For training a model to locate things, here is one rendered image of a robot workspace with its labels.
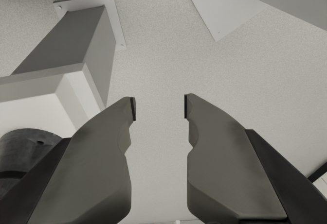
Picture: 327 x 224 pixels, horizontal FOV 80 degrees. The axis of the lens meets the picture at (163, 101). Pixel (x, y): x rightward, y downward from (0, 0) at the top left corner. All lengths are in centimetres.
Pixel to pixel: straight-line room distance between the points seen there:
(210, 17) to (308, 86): 107
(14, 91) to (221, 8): 104
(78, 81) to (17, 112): 12
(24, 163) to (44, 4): 93
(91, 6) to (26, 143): 85
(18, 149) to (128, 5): 90
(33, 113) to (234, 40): 118
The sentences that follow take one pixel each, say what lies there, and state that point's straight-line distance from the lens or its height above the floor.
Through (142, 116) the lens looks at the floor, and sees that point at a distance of 156.
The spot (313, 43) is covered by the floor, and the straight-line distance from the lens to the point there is 170.
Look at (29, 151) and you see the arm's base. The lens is 45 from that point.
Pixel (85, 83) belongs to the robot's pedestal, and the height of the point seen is 76.
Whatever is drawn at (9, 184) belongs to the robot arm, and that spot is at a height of 94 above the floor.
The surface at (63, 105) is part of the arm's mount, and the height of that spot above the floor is 83.
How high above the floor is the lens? 113
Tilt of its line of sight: 50 degrees down
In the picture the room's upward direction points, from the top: 169 degrees clockwise
